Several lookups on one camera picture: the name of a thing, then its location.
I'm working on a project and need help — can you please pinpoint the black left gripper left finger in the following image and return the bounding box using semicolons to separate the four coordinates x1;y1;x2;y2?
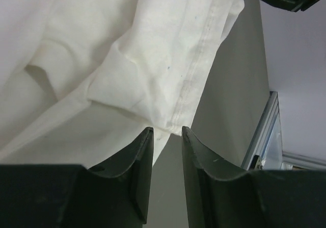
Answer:
1;127;154;227

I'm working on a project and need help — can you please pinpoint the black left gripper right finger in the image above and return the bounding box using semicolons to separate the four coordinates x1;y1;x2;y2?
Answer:
182;126;325;227

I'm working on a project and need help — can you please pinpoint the white t shirt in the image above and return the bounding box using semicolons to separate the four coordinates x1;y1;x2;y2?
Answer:
1;0;244;167

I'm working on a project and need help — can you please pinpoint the aluminium front rail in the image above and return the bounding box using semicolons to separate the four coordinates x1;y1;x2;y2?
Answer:
241;92;325;170

